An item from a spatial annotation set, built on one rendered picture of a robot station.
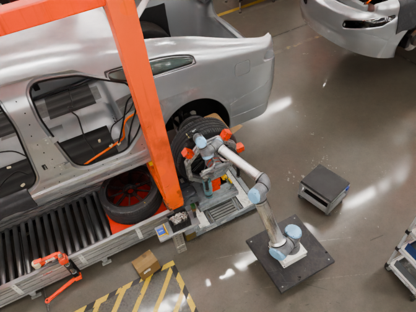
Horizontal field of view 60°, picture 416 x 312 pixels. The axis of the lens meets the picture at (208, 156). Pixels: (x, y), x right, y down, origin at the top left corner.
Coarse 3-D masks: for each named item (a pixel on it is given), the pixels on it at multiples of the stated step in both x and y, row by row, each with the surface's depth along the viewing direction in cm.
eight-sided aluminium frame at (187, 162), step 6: (210, 138) 338; (228, 144) 346; (234, 144) 350; (198, 150) 332; (186, 162) 339; (192, 162) 339; (186, 168) 343; (228, 168) 372; (186, 174) 356; (192, 174) 360; (210, 174) 373; (192, 180) 357; (198, 180) 362
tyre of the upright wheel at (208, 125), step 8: (200, 120) 347; (208, 120) 349; (216, 120) 354; (184, 128) 345; (192, 128) 342; (200, 128) 340; (208, 128) 340; (216, 128) 341; (224, 128) 348; (176, 136) 348; (184, 136) 341; (208, 136) 338; (232, 136) 354; (176, 144) 347; (184, 144) 337; (192, 144) 335; (176, 152) 345; (176, 160) 347; (184, 168) 353; (184, 176) 362
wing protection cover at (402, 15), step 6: (402, 0) 406; (408, 0) 405; (414, 0) 404; (402, 6) 408; (408, 6) 407; (414, 6) 408; (402, 12) 412; (408, 12) 413; (414, 12) 413; (402, 18) 416; (408, 18) 417; (414, 18) 417; (402, 24) 421; (408, 24) 422; (414, 24) 422; (396, 30) 425; (402, 30) 427
